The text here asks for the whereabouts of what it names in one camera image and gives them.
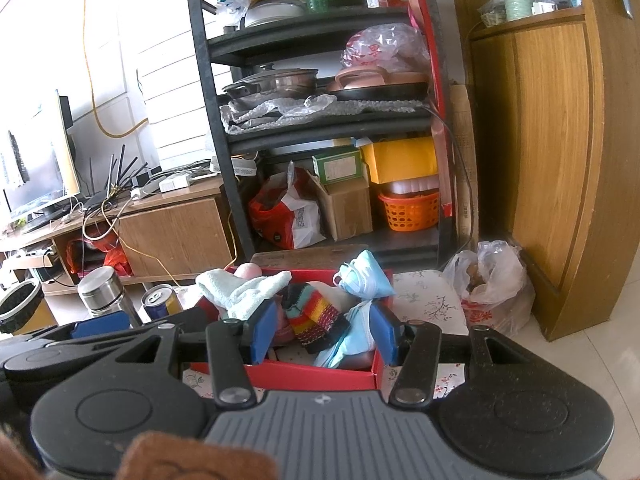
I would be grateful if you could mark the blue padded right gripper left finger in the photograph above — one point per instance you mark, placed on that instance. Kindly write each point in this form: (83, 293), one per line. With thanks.
(232, 345)

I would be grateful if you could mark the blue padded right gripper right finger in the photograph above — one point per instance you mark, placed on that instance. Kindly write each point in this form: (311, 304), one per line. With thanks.
(415, 348)

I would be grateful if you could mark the red storage box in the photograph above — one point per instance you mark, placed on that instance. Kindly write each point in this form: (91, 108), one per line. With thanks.
(294, 370)

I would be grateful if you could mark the light blue towel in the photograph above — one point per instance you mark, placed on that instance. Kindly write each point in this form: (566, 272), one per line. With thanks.
(217, 287)

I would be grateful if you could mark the striped colourful sock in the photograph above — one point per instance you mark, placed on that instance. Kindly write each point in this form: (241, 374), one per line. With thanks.
(316, 323)

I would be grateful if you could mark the blue yellow drink can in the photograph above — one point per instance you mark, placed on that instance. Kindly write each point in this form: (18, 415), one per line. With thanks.
(161, 301)

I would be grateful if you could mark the white plastic bag with items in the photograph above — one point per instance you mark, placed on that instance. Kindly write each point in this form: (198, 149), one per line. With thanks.
(493, 286)

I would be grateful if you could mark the wooden TV cabinet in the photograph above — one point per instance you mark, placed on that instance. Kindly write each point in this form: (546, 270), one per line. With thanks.
(167, 237)

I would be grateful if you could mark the orange plastic basket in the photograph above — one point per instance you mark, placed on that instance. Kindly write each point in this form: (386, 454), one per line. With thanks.
(412, 212)

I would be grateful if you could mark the brown furry sleeve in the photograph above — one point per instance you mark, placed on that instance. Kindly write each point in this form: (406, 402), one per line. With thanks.
(152, 455)

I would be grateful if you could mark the stainless steel thermos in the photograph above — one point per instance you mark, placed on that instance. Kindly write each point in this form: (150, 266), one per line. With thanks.
(102, 293)

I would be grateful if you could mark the red and white plastic bag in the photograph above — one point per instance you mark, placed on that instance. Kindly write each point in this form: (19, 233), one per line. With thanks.
(285, 212)

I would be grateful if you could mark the red bag under cabinet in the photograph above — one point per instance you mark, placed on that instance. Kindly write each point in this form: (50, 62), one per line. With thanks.
(83, 256)

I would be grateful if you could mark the brown cardboard box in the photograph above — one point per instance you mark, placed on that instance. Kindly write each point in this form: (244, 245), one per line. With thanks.
(345, 206)

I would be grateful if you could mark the yellow box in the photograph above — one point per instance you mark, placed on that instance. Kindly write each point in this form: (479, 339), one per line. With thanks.
(398, 160)

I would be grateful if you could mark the green framed box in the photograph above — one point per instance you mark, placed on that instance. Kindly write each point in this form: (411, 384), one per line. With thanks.
(337, 165)

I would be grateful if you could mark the black wifi router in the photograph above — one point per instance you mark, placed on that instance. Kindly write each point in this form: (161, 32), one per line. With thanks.
(119, 179)

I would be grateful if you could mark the black round bin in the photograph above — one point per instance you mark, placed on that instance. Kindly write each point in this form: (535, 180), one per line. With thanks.
(24, 309)

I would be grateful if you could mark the bubble wrap sheet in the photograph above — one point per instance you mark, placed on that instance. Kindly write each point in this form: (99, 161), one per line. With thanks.
(283, 112)

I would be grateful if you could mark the television screen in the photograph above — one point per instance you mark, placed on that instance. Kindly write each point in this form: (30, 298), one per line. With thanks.
(37, 157)

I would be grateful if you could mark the pink lidded frying pan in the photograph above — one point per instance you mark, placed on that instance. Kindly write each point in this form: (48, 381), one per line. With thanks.
(373, 83)

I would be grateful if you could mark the steel pot with glass lid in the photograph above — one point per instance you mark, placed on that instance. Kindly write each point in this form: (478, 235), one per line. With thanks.
(269, 83)

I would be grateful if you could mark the black metal shelving rack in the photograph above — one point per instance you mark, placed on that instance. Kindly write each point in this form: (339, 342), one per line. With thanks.
(313, 34)

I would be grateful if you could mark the wooden wardrobe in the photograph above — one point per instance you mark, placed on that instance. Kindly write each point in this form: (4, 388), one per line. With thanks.
(556, 110)

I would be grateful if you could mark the clear plastic bag on shelf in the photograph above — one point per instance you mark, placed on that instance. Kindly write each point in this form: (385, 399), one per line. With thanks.
(396, 47)

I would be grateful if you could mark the white bowl on shelf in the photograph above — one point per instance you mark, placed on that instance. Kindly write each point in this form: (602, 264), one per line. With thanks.
(270, 11)

